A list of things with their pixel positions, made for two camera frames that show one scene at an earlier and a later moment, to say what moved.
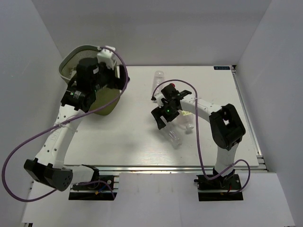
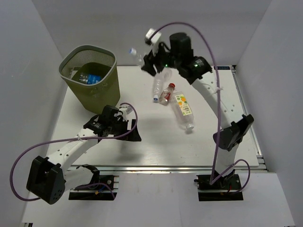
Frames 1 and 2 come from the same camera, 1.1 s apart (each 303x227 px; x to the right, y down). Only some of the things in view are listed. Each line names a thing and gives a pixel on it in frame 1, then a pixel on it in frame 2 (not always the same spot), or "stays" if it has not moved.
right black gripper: (156, 114) to (151, 59)
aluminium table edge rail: (167, 168) stays
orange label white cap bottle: (187, 118) stays
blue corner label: (221, 68) stays
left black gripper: (114, 83) to (134, 136)
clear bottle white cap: (174, 136) to (139, 57)
